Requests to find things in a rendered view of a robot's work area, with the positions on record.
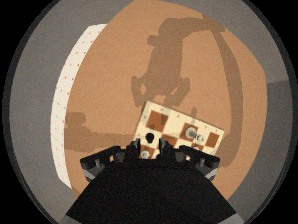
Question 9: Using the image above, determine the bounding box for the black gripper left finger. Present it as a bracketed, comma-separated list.
[80, 138, 141, 182]

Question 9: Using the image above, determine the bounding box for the white chess piece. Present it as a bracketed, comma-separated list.
[185, 127, 205, 143]

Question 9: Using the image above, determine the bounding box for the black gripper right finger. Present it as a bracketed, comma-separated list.
[159, 138, 220, 181]

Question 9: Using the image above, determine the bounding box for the chessboard with pieces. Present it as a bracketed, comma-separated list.
[133, 101, 224, 159]

